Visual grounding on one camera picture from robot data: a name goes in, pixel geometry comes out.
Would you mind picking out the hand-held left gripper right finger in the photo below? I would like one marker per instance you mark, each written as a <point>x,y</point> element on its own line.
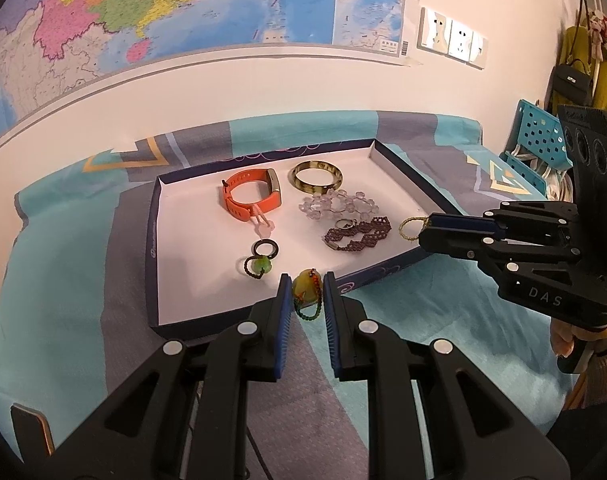
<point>332,327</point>

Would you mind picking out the tortoiseshell bangle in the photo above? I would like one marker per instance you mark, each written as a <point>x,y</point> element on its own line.
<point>303,186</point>

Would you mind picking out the white wall socket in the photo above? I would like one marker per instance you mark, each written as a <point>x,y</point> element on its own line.
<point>462,39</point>
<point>479,50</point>
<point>435,30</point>

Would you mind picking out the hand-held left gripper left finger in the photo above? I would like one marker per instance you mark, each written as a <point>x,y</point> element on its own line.
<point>283,327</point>

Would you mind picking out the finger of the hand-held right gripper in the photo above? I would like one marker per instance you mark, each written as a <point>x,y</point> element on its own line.
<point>453,244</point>
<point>463,224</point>

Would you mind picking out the teal grey printed blanket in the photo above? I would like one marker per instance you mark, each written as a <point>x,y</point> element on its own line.
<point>68,285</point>

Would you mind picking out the colourful wall map poster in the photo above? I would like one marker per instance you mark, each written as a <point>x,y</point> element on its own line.
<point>148,10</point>

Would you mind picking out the blue perforated basket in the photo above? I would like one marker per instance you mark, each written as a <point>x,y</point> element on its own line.
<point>538,132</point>

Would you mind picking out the person's right forearm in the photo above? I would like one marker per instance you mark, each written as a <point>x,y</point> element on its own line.
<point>606,375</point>

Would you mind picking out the person's right hand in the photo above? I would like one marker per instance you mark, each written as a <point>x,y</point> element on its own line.
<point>562,340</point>

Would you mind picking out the dark flat device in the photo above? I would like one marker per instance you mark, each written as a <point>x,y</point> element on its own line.
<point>30,427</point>

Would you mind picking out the person's dark clothing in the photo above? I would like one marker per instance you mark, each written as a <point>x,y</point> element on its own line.
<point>591,445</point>

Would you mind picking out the navy cardboard tray box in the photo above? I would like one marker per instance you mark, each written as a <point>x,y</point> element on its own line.
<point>198,260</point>

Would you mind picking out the white coat rack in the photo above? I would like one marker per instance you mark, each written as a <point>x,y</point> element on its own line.
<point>594,7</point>

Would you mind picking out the black handbag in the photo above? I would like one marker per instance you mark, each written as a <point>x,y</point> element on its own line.
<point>571,85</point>

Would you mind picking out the yellow amber pendant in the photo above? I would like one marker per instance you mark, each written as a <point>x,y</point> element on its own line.
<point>306,287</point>

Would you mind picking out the orange watch band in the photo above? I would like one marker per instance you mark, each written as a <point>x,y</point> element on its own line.
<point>246,207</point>

